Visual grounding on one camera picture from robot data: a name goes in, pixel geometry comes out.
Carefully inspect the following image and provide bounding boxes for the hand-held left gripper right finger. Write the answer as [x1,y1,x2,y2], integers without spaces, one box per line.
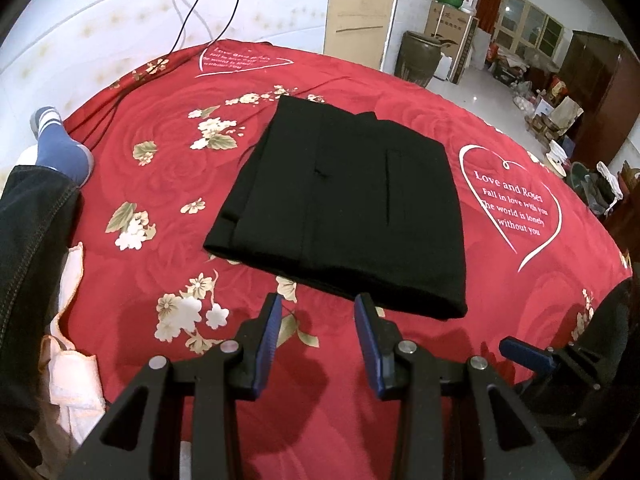
[354,292,577,480]

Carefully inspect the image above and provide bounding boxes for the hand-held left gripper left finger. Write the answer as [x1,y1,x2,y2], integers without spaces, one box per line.
[60,292,284,480]

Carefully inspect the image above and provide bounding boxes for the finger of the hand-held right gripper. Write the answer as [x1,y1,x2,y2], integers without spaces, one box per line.
[499,337,608,397]

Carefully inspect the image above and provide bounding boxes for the black pants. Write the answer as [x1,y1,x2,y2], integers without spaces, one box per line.
[203,95,469,321]

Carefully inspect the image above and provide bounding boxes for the pile of clothes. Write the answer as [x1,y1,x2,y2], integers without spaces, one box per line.
[569,159,627,217]

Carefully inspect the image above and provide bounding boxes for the white and peach cloth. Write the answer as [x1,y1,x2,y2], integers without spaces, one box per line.
[39,242,107,453]

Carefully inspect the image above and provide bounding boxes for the straw hat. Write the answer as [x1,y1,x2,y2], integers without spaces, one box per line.
[544,140,569,177]

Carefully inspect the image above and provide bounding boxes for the tan paper bag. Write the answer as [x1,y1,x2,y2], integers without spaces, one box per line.
[549,95,584,137]

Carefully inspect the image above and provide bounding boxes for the person's leg in dark jeans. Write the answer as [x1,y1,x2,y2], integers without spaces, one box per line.
[0,165,83,467]

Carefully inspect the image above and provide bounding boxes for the red floral bedsheet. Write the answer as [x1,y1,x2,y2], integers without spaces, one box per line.
[62,40,633,480]

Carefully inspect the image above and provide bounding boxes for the dark wooden wardrobe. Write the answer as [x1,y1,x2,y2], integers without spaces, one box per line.
[557,30,640,147]

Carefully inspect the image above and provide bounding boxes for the person's foot in blue sock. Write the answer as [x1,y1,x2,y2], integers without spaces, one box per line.
[30,106,95,187]

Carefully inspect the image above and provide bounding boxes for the brown ceramic jar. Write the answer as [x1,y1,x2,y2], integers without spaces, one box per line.
[395,30,444,89]

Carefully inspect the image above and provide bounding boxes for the large cardboard box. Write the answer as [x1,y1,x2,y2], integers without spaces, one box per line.
[425,0,475,84]

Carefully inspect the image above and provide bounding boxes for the tan cardboard sheet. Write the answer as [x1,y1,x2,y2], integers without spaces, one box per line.
[323,0,402,70]

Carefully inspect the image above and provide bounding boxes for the red curtain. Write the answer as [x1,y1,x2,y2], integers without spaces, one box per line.
[475,0,507,23]

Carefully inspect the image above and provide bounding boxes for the window with wooden frame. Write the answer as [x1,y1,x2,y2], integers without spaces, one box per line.
[495,0,567,62]

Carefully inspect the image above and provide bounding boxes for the thin black cable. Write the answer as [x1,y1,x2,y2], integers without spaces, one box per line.
[80,0,241,146]
[65,0,211,133]

